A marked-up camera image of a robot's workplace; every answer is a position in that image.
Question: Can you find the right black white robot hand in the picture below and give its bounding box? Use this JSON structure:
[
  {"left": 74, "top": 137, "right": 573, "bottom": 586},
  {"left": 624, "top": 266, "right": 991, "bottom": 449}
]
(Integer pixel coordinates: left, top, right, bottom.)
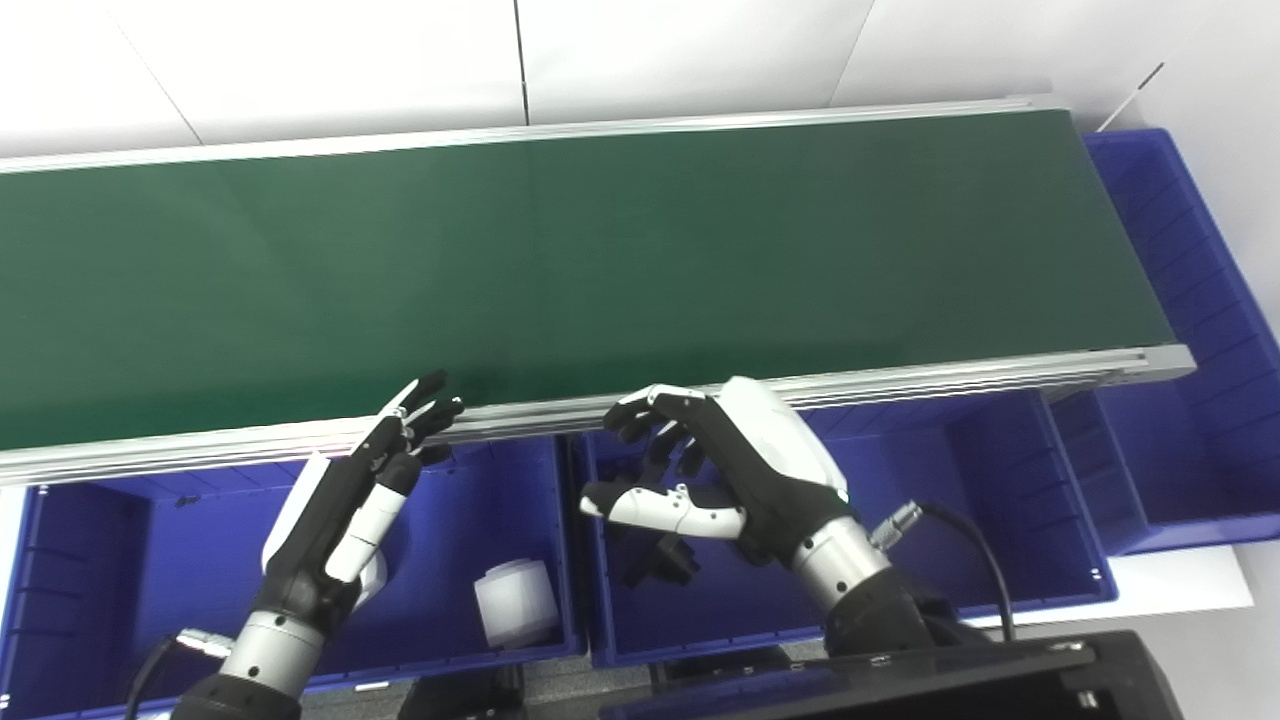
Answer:
[{"left": 580, "top": 376, "right": 852, "bottom": 567}]

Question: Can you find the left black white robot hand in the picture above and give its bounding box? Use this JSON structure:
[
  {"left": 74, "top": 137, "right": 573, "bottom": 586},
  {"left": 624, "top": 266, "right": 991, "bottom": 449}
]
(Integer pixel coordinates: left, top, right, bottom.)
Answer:
[{"left": 258, "top": 370, "right": 467, "bottom": 627}]

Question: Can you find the black flanged metal part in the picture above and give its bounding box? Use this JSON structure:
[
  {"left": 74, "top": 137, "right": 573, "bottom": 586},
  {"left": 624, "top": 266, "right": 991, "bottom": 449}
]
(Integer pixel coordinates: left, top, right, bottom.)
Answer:
[{"left": 618, "top": 532, "right": 702, "bottom": 590}]

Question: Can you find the white cylinder part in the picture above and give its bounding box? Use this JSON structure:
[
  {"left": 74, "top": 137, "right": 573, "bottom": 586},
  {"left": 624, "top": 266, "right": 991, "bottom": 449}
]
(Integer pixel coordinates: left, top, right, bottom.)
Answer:
[{"left": 473, "top": 559, "right": 562, "bottom": 650}]

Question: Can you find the blue bin with white parts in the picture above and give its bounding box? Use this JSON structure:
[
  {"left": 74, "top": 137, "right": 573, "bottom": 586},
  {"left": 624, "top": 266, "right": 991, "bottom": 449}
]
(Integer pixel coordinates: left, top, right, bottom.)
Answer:
[{"left": 0, "top": 435, "right": 587, "bottom": 720}]

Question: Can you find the blue bin with black parts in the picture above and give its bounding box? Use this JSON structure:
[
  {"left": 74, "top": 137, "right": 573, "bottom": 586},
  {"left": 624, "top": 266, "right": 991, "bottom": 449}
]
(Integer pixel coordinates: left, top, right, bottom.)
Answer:
[{"left": 575, "top": 385, "right": 1120, "bottom": 670}]

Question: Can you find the empty blue plastic bin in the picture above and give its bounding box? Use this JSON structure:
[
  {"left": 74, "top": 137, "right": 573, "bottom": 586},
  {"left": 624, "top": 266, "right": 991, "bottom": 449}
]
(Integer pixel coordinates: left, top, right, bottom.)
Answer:
[{"left": 1040, "top": 128, "right": 1280, "bottom": 557}]

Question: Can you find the black robot torso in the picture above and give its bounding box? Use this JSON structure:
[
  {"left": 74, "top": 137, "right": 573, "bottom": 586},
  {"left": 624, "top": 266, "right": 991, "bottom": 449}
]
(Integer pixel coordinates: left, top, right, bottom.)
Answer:
[{"left": 598, "top": 630, "right": 1193, "bottom": 720}]

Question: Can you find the white ring-shaped part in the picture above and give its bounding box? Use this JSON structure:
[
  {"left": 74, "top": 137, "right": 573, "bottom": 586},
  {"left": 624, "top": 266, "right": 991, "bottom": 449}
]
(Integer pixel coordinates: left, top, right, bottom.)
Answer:
[{"left": 352, "top": 548, "right": 390, "bottom": 613}]

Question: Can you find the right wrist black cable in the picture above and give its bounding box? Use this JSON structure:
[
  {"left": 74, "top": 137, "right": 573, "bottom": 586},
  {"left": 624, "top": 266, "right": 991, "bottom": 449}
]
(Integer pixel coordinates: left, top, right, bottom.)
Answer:
[{"left": 868, "top": 501, "right": 1017, "bottom": 642}]

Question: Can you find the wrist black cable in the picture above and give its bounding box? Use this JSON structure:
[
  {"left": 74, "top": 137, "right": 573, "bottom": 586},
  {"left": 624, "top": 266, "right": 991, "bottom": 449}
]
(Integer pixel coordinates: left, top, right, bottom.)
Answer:
[
  {"left": 868, "top": 501, "right": 1017, "bottom": 642},
  {"left": 124, "top": 627, "right": 237, "bottom": 720}
]

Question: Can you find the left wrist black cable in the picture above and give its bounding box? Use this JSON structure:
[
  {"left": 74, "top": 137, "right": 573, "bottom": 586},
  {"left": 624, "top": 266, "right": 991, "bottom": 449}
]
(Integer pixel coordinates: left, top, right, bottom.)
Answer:
[{"left": 124, "top": 627, "right": 237, "bottom": 720}]

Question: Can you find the green conveyor belt aluminium frame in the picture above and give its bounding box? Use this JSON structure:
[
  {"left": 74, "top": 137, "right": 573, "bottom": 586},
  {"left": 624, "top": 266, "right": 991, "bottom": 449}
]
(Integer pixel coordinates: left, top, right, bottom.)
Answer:
[{"left": 0, "top": 95, "right": 1199, "bottom": 489}]

